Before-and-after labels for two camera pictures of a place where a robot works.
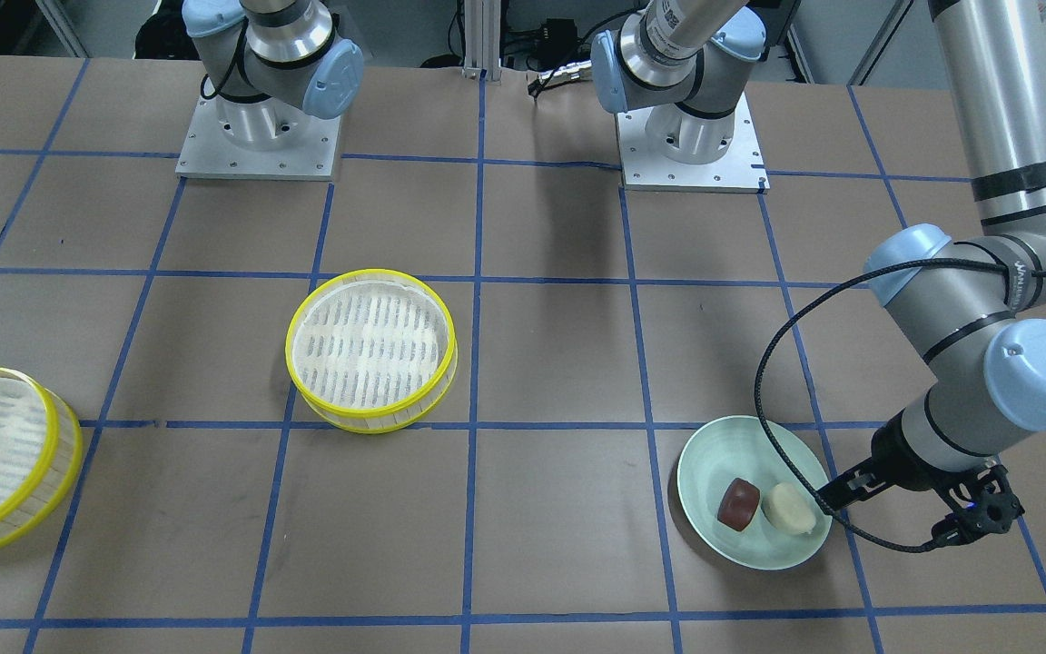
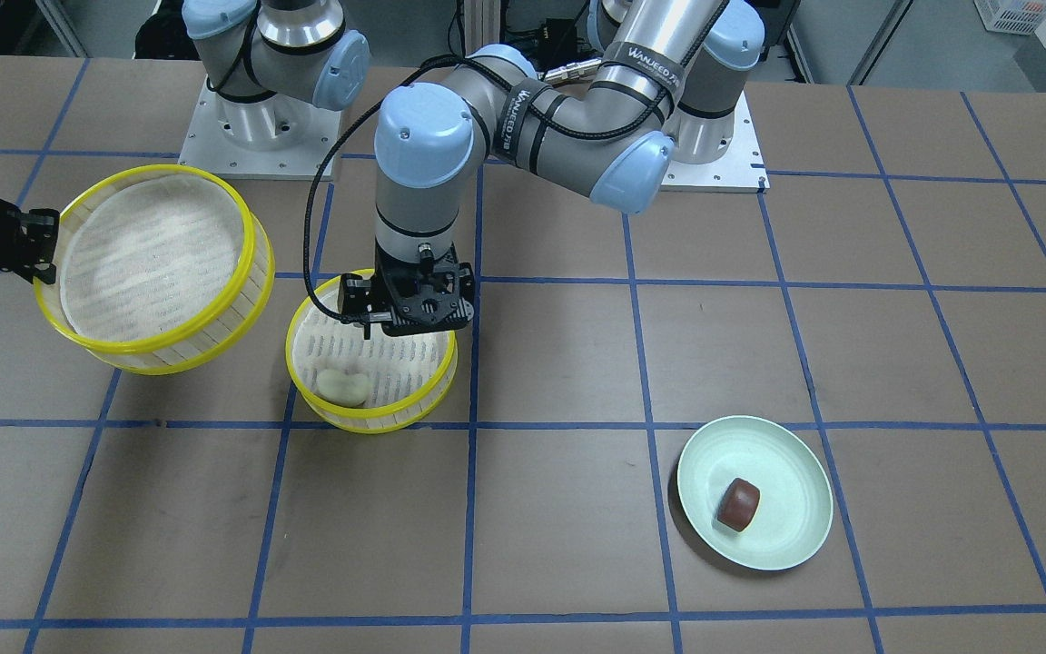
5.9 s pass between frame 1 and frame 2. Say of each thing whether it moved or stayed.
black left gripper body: moved
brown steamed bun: stayed
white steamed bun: moved
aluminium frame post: stayed
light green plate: stayed
